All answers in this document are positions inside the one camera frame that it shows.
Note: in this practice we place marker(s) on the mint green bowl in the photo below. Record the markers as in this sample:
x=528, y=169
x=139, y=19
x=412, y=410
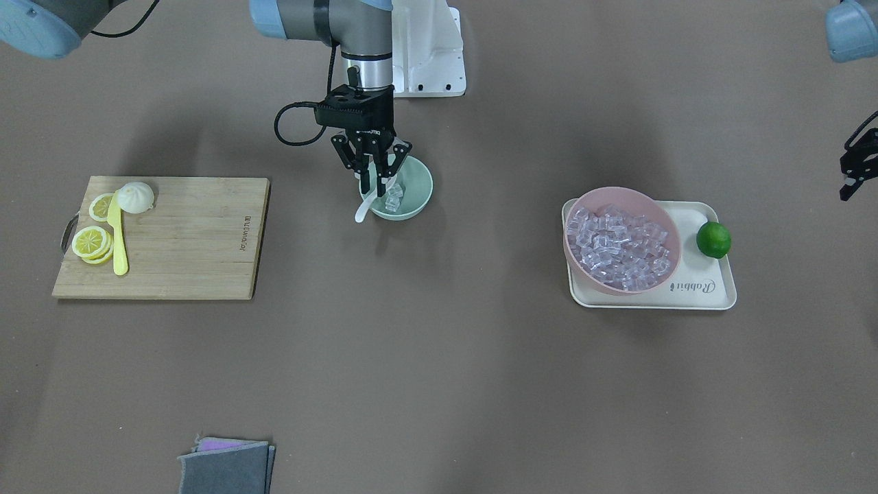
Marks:
x=418, y=183

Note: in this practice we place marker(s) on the yellow plastic knife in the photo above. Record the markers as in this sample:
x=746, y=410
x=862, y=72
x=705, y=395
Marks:
x=115, y=220

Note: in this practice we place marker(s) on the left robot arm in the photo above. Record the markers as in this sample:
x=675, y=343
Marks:
x=851, y=34

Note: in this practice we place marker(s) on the bamboo cutting board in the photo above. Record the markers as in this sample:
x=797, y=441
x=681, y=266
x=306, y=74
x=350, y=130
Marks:
x=200, y=241

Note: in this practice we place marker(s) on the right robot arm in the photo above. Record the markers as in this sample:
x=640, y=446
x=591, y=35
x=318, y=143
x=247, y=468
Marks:
x=361, y=31

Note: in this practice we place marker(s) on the folded grey cloth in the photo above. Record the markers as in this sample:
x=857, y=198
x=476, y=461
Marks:
x=227, y=465

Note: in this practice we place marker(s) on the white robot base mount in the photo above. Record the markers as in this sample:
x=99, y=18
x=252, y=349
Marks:
x=428, y=50

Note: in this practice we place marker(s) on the pink bowl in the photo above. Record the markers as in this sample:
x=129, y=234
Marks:
x=635, y=203

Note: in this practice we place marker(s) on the white ceramic spoon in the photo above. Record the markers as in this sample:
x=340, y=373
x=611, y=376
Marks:
x=365, y=206

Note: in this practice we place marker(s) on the single lemon slice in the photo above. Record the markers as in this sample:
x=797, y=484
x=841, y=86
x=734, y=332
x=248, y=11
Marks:
x=99, y=208

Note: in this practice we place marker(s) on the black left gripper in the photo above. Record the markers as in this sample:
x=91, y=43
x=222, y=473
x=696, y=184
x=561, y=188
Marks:
x=858, y=162

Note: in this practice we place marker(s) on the green lime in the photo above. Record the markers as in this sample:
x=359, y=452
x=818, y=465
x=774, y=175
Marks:
x=714, y=240

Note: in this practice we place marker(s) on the pile of clear ice cubes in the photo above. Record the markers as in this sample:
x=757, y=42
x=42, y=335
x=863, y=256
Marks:
x=622, y=251

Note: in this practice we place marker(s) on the stacked lemon slices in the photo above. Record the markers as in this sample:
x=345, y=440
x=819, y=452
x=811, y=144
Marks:
x=93, y=245

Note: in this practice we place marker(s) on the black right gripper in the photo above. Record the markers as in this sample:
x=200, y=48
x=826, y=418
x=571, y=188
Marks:
x=379, y=123

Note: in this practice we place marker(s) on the beige rectangular tray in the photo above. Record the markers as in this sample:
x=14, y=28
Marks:
x=699, y=282

